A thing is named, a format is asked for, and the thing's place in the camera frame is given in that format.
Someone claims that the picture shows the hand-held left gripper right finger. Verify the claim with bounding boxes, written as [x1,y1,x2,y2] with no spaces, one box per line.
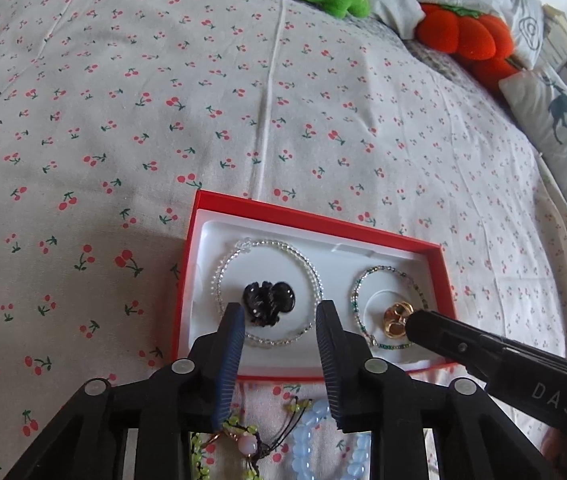
[315,300,554,480]

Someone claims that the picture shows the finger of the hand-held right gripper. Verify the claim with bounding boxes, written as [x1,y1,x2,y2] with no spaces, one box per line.
[406,310,501,373]

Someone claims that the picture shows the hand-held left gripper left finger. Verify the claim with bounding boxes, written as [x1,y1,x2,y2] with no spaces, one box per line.
[3,302,246,480]

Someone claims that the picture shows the gold rings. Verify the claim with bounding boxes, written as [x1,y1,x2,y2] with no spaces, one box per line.
[382,302,414,338]

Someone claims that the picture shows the lime bead bracelet with pendant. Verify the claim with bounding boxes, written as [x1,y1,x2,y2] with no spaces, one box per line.
[189,397,314,480]

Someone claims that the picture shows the light blue bead bracelet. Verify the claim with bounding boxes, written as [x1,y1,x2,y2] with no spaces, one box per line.
[291,400,371,480]

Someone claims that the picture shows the red box with white insert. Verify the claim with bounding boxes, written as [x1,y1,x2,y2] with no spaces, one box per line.
[170,190,459,381]

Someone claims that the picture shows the black hair claw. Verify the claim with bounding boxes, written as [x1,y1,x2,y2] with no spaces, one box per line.
[242,281,297,328]

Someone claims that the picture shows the deer print pillow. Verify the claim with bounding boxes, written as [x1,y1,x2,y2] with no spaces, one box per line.
[498,62,567,203]

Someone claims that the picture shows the cherry print bedsheet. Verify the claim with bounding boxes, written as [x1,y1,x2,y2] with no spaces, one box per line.
[0,0,567,480]

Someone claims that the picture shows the orange pumpkin plush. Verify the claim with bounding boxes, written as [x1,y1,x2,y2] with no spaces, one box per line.
[416,2,521,93]

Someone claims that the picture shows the stack of books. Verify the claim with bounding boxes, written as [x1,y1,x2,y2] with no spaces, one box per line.
[543,5,567,71]

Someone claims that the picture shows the thin green bead bracelet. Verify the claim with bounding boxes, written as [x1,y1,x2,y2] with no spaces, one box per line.
[349,265,431,352]

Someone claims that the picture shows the clear bead bracelet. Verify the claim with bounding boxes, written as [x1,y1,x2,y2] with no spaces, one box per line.
[214,237,324,348]

